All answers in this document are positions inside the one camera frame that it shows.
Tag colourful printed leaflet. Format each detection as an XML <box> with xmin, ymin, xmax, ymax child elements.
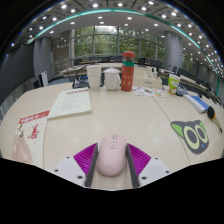
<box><xmin>132</xmin><ymin>85</ymin><xmax>168</xmax><ymax>99</ymax></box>

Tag blue and white book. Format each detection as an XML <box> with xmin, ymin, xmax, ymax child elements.
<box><xmin>183</xmin><ymin>93</ymin><xmax>210</xmax><ymax>114</ymax></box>

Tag dark office chairs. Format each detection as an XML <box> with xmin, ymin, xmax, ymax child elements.
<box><xmin>71</xmin><ymin>54</ymin><xmax>218</xmax><ymax>88</ymax></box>

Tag red thermos bottle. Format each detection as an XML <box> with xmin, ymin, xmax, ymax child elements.
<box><xmin>120</xmin><ymin>50</ymin><xmax>136</xmax><ymax>92</ymax></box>

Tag ceiling lights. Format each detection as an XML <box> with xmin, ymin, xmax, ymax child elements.
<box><xmin>9</xmin><ymin>0</ymin><xmax>224</xmax><ymax>81</ymax></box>

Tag printed drink cup with straw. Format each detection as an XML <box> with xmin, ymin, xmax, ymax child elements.
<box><xmin>167</xmin><ymin>73</ymin><xmax>181</xmax><ymax>95</ymax></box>

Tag long curved conference desk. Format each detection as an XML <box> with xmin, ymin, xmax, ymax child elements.
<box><xmin>63</xmin><ymin>61</ymin><xmax>222</xmax><ymax>98</ymax></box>

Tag white cardboard box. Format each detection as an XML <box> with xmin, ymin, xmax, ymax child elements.
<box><xmin>133</xmin><ymin>66</ymin><xmax>163</xmax><ymax>89</ymax></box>

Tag dark conference microphone unit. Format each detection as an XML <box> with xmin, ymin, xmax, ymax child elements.
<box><xmin>175</xmin><ymin>85</ymin><xmax>190</xmax><ymax>98</ymax></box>

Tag white paper booklet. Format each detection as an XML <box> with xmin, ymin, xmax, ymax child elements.
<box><xmin>47</xmin><ymin>88</ymin><xmax>93</xmax><ymax>120</ymax></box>

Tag black microphone with yellow band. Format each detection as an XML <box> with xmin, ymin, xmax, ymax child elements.
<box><xmin>206</xmin><ymin>105</ymin><xmax>223</xmax><ymax>134</ymax></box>

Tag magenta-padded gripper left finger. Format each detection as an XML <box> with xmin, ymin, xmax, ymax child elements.
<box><xmin>53</xmin><ymin>142</ymin><xmax>100</xmax><ymax>188</ymax></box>

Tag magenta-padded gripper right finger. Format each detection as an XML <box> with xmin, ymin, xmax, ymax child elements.
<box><xmin>125</xmin><ymin>142</ymin><xmax>172</xmax><ymax>189</ymax></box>

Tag white lidded mug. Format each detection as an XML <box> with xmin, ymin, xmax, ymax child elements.
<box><xmin>103</xmin><ymin>66</ymin><xmax>122</xmax><ymax>92</ymax></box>

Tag pink computer mouse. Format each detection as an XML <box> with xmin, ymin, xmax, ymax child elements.
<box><xmin>95</xmin><ymin>133</ymin><xmax>128</xmax><ymax>178</ymax></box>

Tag white paper cup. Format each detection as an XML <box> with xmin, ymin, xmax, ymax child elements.
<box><xmin>86</xmin><ymin>64</ymin><xmax>102</xmax><ymax>92</ymax></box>

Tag cat face mouse pad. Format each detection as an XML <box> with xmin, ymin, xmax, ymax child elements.
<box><xmin>170</xmin><ymin>119</ymin><xmax>210</xmax><ymax>155</ymax></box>

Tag red and white brochure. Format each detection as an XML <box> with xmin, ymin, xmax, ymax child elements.
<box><xmin>11</xmin><ymin>109</ymin><xmax>51</xmax><ymax>169</ymax></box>

